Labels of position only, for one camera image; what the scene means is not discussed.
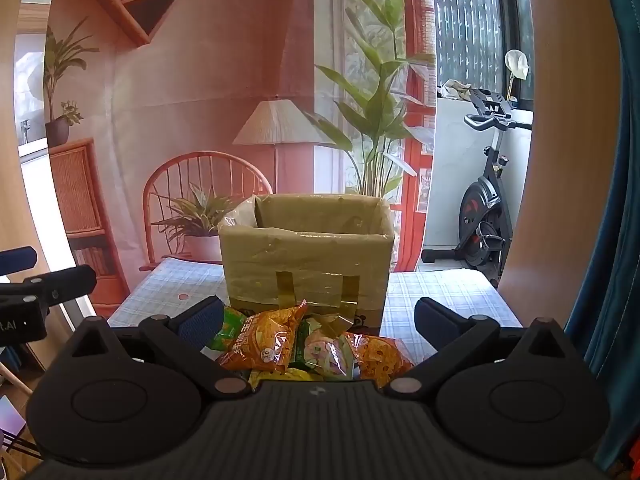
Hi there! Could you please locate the black exercise bike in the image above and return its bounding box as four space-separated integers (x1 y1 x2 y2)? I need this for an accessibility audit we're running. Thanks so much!
422 87 533 288

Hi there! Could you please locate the window with metal grille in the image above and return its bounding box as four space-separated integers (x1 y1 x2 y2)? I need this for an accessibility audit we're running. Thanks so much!
430 0 536 111

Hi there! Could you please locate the purple sheet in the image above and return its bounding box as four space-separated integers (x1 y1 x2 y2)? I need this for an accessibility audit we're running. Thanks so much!
0 395 27 443

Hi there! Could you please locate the white plastic bag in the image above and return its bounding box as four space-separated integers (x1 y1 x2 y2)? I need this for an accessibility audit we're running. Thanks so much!
504 49 530 103

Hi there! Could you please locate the plain yellow snack packet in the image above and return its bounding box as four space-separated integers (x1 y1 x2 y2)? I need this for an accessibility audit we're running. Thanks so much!
248 367 313 390

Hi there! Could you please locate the green pink snack packet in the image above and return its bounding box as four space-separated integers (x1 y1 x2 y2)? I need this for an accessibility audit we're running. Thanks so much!
292 316 360 378

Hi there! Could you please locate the teal curtain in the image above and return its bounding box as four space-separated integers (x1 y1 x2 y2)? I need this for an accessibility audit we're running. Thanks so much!
564 0 640 472

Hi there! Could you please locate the crumpled cloth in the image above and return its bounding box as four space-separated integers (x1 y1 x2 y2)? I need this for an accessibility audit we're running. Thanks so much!
437 79 481 102

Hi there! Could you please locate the white marble partition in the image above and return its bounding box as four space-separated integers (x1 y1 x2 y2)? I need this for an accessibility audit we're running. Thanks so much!
422 97 533 273

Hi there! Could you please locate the orange crinkled snack packet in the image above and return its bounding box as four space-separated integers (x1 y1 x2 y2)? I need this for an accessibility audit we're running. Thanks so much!
347 332 416 390

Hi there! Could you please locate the blue plaid tablecloth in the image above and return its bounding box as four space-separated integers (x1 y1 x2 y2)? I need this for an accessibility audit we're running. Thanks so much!
107 255 523 366

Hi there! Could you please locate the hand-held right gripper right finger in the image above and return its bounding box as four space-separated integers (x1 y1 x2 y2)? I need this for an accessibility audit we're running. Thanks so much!
387 297 596 400

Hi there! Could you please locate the small green snack packet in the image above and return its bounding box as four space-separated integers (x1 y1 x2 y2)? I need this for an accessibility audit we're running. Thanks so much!
209 307 247 352

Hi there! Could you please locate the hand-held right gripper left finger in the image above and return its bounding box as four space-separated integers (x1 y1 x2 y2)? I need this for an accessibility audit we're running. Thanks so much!
50 296 251 400

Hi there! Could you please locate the taped cardboard box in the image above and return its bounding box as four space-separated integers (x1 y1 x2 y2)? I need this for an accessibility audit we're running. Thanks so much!
218 191 397 335

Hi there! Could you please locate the brown wooden panel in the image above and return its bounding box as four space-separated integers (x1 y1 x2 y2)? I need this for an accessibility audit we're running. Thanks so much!
497 0 627 333

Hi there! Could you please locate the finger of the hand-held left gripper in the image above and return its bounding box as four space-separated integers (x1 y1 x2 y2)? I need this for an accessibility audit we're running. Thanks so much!
0 265 98 307
0 246 39 274

